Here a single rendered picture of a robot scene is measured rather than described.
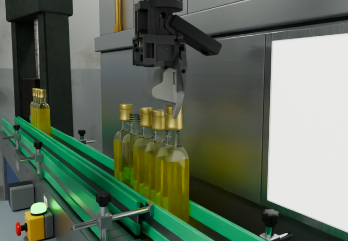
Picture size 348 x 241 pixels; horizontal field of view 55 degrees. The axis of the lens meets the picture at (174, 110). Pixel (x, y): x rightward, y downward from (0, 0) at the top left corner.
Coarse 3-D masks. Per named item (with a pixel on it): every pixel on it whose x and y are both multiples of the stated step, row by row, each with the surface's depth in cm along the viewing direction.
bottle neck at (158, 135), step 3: (153, 132) 76; (156, 132) 75; (159, 132) 75; (162, 132) 75; (165, 132) 76; (153, 135) 76; (156, 135) 75; (159, 135) 75; (162, 135) 75; (165, 135) 76; (153, 138) 76; (156, 138) 75; (159, 138) 75; (162, 138) 75; (165, 138) 76
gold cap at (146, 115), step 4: (140, 108) 80; (144, 108) 79; (148, 108) 79; (152, 108) 80; (140, 112) 80; (144, 112) 79; (148, 112) 79; (140, 116) 80; (144, 116) 79; (148, 116) 79; (140, 120) 80; (144, 120) 79; (148, 120) 79; (140, 124) 80; (144, 124) 79; (148, 124) 79
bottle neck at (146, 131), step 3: (141, 126) 81; (141, 129) 81; (144, 129) 80; (147, 129) 80; (150, 129) 80; (141, 132) 81; (144, 132) 80; (147, 132) 80; (150, 132) 80; (141, 135) 81; (144, 135) 80; (147, 135) 80; (150, 135) 80
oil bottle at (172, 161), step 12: (156, 156) 72; (168, 156) 69; (180, 156) 70; (156, 168) 72; (168, 168) 69; (180, 168) 70; (156, 180) 73; (168, 180) 69; (180, 180) 70; (156, 192) 73; (168, 192) 69; (180, 192) 71; (168, 204) 69; (180, 204) 71; (180, 216) 71
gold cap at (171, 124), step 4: (168, 108) 64; (168, 112) 64; (180, 112) 64; (168, 116) 64; (180, 116) 64; (168, 120) 64; (172, 120) 64; (176, 120) 64; (180, 120) 64; (168, 124) 64; (172, 124) 64; (176, 124) 64; (180, 124) 64; (168, 128) 64; (172, 128) 64; (176, 128) 64; (180, 128) 64
